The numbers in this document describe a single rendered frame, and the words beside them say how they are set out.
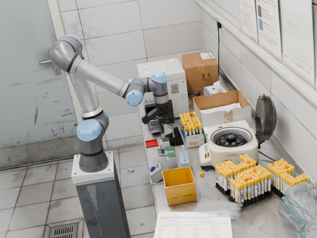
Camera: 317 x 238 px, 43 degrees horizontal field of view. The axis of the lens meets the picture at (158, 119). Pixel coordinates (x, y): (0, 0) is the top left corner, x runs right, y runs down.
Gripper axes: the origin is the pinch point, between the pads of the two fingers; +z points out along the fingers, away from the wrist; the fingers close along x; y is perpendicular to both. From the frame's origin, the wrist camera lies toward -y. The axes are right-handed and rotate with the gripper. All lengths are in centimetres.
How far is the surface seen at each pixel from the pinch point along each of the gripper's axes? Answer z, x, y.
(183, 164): 0.8, -28.0, 7.1
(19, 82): 11, 159, -116
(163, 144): 3.5, -2.0, 0.0
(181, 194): 5.0, -44.8, 3.8
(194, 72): -4, 76, 30
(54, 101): 35, 160, -91
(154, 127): 4.7, 20.5, -3.8
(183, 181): 7.4, -32.0, 5.9
